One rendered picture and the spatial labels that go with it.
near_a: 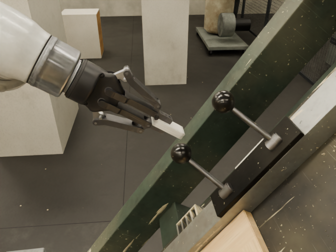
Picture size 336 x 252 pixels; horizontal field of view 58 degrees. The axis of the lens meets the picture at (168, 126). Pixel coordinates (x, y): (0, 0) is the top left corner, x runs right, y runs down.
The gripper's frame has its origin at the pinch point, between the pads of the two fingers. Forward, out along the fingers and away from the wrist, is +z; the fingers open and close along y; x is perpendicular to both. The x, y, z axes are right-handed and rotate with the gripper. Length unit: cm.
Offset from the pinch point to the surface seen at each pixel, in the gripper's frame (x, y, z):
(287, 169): 16.2, -10.2, 13.8
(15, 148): -192, 178, -22
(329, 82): 12.2, -24.1, 11.3
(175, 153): 9.6, -0.3, -0.2
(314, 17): -7.8, -32.4, 14.8
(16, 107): -191, 136, -36
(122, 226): -7.9, 37.7, 11.4
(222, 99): 10.1, -12.9, 0.0
